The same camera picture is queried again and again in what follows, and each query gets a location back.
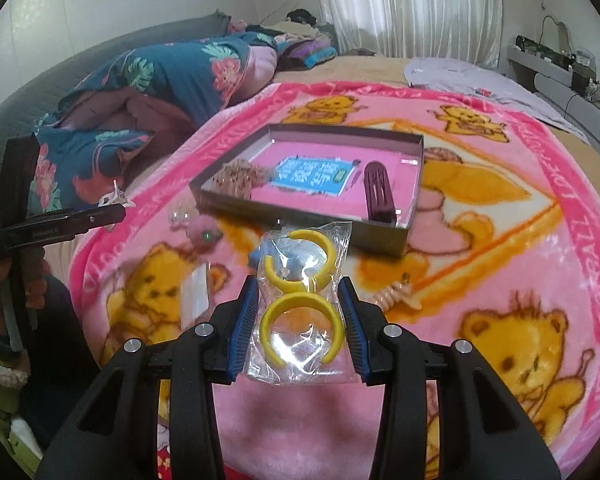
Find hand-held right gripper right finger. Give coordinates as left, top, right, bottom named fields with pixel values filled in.
left=336, top=277, right=563, bottom=480

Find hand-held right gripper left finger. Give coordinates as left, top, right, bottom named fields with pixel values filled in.
left=35, top=276, right=260, bottom=480

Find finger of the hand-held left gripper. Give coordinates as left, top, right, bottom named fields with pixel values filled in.
left=30, top=204, right=128, bottom=247

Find clear hair clip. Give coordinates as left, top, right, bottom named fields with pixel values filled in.
left=97, top=180, right=136, bottom=211

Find beige hair claw clip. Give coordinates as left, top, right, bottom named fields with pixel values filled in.
left=375, top=272, right=424, bottom=314

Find bagged yellow hoop earrings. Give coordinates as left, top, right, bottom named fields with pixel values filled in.
left=247, top=222, right=354, bottom=386

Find white earring card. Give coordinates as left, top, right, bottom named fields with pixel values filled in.
left=180, top=265, right=214, bottom=324

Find grey box with pink inside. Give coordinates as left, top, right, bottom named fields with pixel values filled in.
left=190, top=124, right=426, bottom=259

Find person's left hand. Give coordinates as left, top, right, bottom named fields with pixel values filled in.
left=0, top=257, right=51, bottom=323

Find pink round hair clip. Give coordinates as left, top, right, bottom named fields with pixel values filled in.
left=187, top=217, right=226, bottom=252

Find brown hair scrunchie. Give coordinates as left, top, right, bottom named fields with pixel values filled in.
left=207, top=157, right=259, bottom=201

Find pink bear printed blanket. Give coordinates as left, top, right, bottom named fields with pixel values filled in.
left=70, top=80, right=600, bottom=480

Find blue floral duvet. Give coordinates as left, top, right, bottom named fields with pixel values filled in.
left=32, top=39, right=281, bottom=216

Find lilac cloth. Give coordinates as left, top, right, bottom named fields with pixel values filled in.
left=404, top=55, right=588, bottom=133

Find pile of clothes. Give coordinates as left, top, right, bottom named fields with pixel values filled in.
left=245, top=9, right=340, bottom=71

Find white curtain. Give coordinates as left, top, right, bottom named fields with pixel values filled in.
left=310, top=0, right=503, bottom=68

